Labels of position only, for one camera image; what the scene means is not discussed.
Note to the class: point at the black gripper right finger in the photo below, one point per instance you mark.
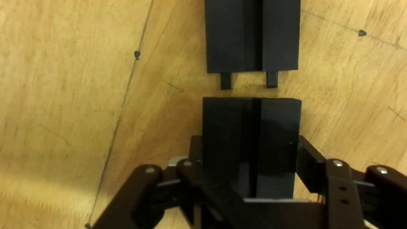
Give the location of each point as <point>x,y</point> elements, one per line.
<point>310,167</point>

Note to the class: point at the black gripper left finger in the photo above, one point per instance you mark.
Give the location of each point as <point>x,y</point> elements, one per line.
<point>196,149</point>

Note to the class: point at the black rail piece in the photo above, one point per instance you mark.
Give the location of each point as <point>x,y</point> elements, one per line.
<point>250,144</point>
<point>244,36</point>

